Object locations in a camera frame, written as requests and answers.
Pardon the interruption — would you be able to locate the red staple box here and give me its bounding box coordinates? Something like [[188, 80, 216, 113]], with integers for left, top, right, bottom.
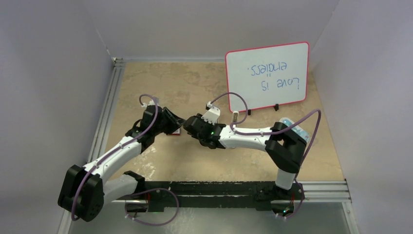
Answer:
[[169, 128, 181, 136]]

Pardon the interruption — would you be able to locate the white stapler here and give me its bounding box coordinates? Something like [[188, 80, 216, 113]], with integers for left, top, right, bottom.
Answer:
[[231, 111, 239, 126]]

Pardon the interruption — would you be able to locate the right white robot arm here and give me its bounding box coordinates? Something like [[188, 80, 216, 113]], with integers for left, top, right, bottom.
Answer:
[[183, 116, 307, 198]]

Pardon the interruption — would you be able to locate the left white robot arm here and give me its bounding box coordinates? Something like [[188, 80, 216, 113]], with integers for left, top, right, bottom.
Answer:
[[57, 104, 185, 222]]

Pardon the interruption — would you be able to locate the red-framed whiteboard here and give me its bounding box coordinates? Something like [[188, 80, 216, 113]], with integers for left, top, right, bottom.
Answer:
[[225, 41, 310, 112]]

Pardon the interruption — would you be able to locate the blue patterned oval case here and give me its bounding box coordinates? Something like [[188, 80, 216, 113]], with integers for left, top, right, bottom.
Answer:
[[280, 117, 310, 143]]

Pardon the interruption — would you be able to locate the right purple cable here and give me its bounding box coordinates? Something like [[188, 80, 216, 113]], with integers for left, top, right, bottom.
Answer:
[[206, 92, 322, 220]]

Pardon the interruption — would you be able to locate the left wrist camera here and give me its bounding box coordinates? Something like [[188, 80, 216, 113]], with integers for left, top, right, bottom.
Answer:
[[139, 98, 159, 109]]

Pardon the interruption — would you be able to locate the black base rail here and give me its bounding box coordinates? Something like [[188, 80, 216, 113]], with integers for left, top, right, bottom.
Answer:
[[124, 181, 305, 215]]

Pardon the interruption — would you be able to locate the aluminium frame rail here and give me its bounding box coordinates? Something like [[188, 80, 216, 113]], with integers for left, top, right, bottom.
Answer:
[[87, 58, 127, 162]]

